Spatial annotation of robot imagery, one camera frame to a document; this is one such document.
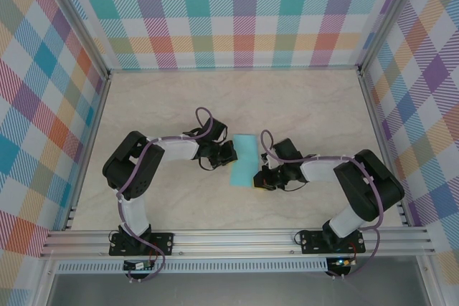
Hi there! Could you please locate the turquoise cloth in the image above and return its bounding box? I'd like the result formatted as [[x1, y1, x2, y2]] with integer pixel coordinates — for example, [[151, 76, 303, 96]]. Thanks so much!
[[229, 133, 260, 188]]

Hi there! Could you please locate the wide aluminium mounting rail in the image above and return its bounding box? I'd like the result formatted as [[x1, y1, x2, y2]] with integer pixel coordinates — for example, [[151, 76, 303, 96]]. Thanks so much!
[[39, 229, 437, 259]]

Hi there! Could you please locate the aluminium frame post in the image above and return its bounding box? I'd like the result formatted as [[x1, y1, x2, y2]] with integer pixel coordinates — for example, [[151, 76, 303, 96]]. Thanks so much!
[[42, 0, 112, 80], [356, 0, 427, 77]]

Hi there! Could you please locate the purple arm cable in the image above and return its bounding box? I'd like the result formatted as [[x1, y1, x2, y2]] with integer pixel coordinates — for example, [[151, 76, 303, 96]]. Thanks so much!
[[117, 106, 166, 284], [260, 129, 387, 280]]

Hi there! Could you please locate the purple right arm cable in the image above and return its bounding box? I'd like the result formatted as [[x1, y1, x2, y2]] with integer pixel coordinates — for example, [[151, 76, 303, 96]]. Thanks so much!
[[260, 129, 387, 280]]

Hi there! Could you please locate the thin aluminium wall rail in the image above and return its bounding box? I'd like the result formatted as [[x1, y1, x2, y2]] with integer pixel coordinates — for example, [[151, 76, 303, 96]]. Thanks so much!
[[107, 64, 361, 74]]

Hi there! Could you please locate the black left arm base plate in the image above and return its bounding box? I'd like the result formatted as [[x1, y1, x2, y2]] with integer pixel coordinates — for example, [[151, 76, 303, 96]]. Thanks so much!
[[108, 232, 176, 257]]

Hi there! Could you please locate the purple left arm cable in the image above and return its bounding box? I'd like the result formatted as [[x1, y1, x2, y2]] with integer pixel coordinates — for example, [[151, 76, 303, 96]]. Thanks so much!
[[117, 106, 166, 284]]

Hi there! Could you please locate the aluminium side rail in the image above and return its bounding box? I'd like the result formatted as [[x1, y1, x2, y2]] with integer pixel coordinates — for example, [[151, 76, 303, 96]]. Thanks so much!
[[62, 71, 113, 231], [357, 69, 414, 228]]

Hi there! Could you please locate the small black circuit board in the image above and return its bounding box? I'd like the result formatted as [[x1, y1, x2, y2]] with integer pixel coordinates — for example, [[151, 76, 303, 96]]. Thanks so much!
[[123, 261, 156, 272]]

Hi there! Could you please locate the grey metal panel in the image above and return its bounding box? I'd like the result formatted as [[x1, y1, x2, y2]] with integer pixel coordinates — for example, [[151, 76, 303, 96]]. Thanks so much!
[[46, 272, 431, 306]]

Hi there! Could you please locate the slotted grey cable duct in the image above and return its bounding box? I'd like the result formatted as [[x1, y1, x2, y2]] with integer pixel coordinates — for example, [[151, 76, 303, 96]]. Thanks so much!
[[55, 257, 329, 274]]

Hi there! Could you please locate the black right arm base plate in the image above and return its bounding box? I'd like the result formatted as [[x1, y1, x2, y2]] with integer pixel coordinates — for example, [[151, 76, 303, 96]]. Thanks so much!
[[299, 229, 366, 255]]

